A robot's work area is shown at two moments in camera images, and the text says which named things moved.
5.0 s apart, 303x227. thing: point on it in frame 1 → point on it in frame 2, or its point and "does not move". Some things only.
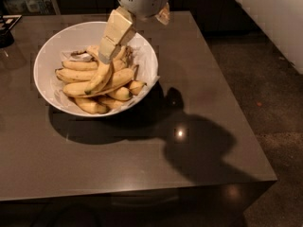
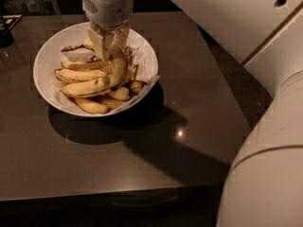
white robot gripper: x=146 y=0 → x=109 y=9
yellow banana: x=71 y=76 does not move
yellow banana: x=91 y=106 does not move
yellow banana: x=111 y=103 does not move
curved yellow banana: x=102 y=77 → x=119 y=61
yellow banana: x=121 y=94 does not move
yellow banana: x=118 y=56 → x=88 y=43
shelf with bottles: x=28 y=0 does not move
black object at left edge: x=7 y=23 does not move
